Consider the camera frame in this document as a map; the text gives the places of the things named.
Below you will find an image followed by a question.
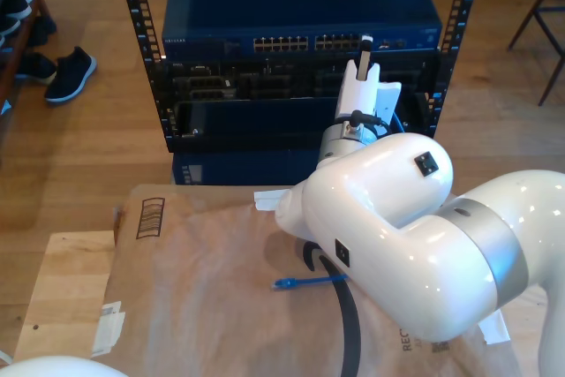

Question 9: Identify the blue network cable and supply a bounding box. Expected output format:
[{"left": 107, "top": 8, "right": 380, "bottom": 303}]
[{"left": 271, "top": 114, "right": 407, "bottom": 292}]

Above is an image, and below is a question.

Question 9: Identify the black rack server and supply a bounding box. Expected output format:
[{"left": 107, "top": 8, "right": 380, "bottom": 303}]
[{"left": 152, "top": 57, "right": 442, "bottom": 102}]

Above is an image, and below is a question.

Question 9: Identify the blue device under rack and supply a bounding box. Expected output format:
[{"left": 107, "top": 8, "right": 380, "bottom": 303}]
[{"left": 170, "top": 147, "right": 321, "bottom": 186}]

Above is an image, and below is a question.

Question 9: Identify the dark metal chair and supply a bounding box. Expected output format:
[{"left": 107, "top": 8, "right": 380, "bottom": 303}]
[{"left": 507, "top": 0, "right": 565, "bottom": 108}]

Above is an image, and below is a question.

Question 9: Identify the brown packing paper mailer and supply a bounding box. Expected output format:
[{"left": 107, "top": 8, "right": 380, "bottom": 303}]
[{"left": 90, "top": 182, "right": 524, "bottom": 377}]

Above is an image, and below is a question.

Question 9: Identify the black gripper connector cable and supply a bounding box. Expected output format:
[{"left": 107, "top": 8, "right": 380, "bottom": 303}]
[{"left": 334, "top": 109, "right": 397, "bottom": 135}]

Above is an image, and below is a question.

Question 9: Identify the blue network switch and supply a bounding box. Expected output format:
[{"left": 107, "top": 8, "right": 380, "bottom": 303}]
[{"left": 161, "top": 0, "right": 443, "bottom": 59}]

